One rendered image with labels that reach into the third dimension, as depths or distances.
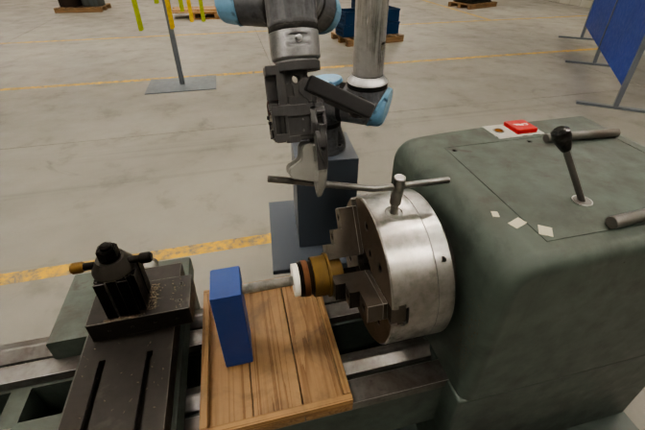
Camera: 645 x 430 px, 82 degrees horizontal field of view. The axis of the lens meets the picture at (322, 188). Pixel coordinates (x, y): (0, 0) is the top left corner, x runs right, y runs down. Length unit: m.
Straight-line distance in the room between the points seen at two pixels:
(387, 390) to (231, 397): 0.33
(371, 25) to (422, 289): 0.66
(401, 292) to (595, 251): 0.32
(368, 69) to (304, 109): 0.52
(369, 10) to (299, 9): 0.47
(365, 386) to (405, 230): 0.38
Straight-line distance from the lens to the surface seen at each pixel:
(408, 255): 0.70
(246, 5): 0.73
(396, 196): 0.70
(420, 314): 0.75
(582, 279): 0.78
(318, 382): 0.90
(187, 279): 0.94
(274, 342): 0.96
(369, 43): 1.05
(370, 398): 0.91
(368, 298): 0.73
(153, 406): 0.84
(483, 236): 0.73
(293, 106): 0.56
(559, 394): 1.16
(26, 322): 2.60
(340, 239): 0.80
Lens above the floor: 1.68
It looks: 34 degrees down
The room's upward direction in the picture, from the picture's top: straight up
